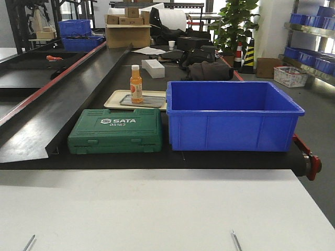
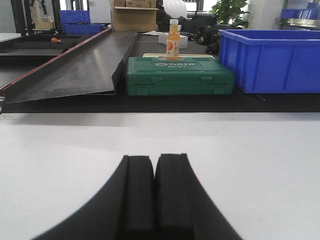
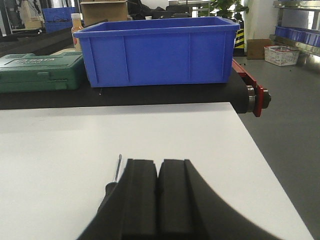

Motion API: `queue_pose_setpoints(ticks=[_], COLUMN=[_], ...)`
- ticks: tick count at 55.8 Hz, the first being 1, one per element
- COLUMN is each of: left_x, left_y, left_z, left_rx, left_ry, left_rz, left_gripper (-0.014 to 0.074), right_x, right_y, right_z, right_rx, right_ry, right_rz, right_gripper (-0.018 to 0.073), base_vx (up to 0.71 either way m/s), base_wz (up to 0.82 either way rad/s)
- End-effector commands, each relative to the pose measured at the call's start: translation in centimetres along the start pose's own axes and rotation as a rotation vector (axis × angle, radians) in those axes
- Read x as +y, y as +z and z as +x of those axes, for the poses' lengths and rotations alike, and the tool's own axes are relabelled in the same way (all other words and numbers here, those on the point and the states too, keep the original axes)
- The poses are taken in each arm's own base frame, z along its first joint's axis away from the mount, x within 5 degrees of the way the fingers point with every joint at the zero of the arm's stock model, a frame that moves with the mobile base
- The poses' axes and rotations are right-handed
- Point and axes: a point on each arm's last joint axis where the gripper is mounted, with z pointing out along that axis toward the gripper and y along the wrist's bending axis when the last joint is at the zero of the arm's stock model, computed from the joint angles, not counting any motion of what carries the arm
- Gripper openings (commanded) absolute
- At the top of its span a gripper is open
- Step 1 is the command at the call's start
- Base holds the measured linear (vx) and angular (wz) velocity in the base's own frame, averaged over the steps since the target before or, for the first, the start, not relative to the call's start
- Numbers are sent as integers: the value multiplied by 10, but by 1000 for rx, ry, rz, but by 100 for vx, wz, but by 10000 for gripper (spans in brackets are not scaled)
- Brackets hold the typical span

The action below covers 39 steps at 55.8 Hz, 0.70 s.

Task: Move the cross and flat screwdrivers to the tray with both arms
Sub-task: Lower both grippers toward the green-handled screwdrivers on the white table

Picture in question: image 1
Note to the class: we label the blue bin on conveyor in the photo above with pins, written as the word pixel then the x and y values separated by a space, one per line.
pixel 82 43

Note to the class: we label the white paper cup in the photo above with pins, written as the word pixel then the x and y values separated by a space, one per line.
pixel 171 44

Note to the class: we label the red conveyor roller end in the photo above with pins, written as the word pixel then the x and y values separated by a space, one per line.
pixel 313 162

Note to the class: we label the white foam block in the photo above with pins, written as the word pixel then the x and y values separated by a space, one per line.
pixel 154 68

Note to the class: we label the orange white traffic cone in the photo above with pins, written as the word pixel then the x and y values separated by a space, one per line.
pixel 238 57

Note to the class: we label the orange handled tool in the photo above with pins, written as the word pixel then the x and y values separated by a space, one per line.
pixel 53 58

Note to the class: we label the green black screwdriver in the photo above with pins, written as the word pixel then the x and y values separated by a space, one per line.
pixel 29 243
pixel 236 241

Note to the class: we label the dark grey cloth bundle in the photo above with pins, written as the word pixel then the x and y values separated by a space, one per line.
pixel 206 71

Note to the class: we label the small grey metal tray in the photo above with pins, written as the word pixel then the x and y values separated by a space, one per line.
pixel 147 101

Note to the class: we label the yellow black traffic cone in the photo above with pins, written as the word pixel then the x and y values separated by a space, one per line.
pixel 248 63

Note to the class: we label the large blue plastic bin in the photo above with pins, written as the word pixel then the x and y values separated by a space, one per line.
pixel 230 116

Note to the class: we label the green SATA tool case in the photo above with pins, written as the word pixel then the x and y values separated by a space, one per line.
pixel 104 131

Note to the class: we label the green potted plant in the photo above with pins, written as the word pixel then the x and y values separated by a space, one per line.
pixel 236 24

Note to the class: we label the large cardboard box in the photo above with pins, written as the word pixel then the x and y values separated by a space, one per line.
pixel 118 36

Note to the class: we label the white wire basket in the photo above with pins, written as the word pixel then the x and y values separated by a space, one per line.
pixel 289 76

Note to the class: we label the orange juice bottle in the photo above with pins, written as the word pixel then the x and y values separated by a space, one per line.
pixel 136 84

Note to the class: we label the brown cardboard box on floor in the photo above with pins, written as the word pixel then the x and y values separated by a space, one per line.
pixel 265 67

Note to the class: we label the beige plastic tray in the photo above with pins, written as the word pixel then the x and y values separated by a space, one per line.
pixel 113 102

